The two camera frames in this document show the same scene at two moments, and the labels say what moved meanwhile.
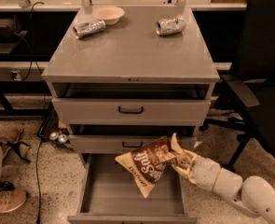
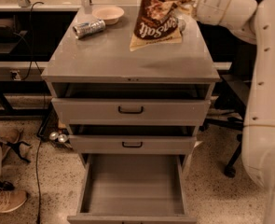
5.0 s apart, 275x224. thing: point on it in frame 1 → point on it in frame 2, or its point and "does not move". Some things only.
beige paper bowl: (110, 14) does not move
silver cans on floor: (61, 138) does not move
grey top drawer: (131, 112) does not move
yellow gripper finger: (185, 174) → (189, 8)
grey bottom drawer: (110, 193) does not move
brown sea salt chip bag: (146, 162) → (158, 13)
